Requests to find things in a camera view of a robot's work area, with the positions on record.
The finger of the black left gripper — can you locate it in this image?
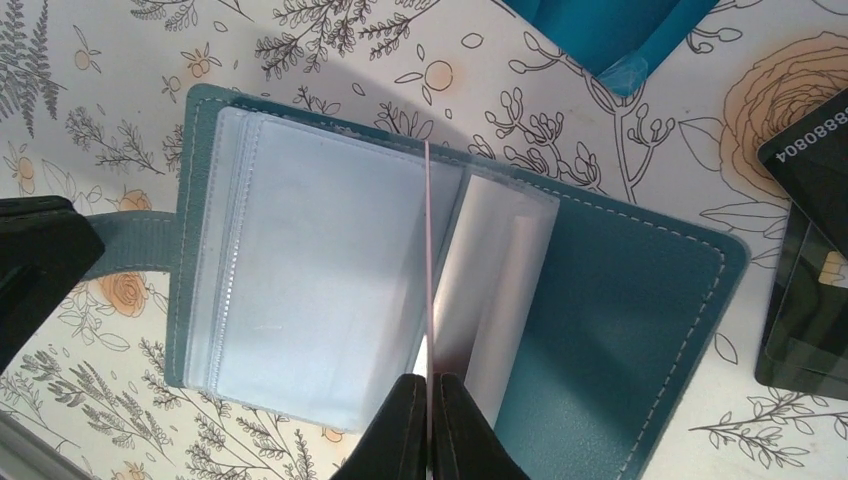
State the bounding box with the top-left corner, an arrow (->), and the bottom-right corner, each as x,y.
1,196 -> 105,370

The black card with chip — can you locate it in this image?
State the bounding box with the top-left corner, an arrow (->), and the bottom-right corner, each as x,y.
755,91 -> 847,400

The floral patterned table mat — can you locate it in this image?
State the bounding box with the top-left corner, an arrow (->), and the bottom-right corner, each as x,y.
1,1 -> 847,479

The red card with black stripe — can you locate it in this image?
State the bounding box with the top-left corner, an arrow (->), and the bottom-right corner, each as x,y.
424,140 -> 435,480

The blue card near holder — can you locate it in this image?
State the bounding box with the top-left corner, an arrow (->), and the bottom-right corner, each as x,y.
505,0 -> 717,97

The teal leather card holder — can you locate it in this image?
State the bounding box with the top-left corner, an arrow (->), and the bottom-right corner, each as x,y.
89,84 -> 750,479

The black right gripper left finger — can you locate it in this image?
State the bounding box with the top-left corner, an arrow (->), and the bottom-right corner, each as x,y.
331,374 -> 427,480

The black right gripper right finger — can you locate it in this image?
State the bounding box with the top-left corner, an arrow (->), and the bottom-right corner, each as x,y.
433,373 -> 528,480

